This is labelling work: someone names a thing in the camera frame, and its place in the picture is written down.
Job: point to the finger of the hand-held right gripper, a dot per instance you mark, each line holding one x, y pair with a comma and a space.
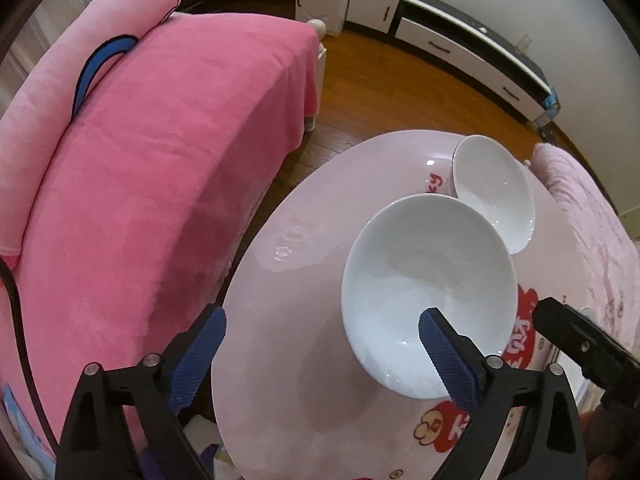
585, 342

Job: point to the pink floral bedspread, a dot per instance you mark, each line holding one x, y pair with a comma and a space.
590, 220

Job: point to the person's right hand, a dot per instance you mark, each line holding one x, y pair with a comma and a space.
612, 440

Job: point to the pink sofa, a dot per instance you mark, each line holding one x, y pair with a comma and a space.
150, 185

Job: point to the white bed post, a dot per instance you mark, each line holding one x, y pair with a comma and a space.
316, 27

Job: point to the small white side cabinet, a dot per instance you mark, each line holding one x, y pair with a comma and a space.
372, 5

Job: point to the beige curtain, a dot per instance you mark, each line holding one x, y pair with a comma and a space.
45, 35

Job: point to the pink bolster pillow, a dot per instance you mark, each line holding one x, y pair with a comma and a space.
50, 110

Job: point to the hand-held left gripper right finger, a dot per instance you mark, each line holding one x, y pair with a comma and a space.
450, 360

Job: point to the black and white TV stand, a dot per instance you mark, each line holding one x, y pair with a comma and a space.
470, 55

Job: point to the blue bag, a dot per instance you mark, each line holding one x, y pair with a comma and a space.
548, 107

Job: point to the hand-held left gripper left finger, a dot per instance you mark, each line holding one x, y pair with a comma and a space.
197, 355

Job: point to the white ceramic bowl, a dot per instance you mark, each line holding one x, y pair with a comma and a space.
425, 270
495, 190

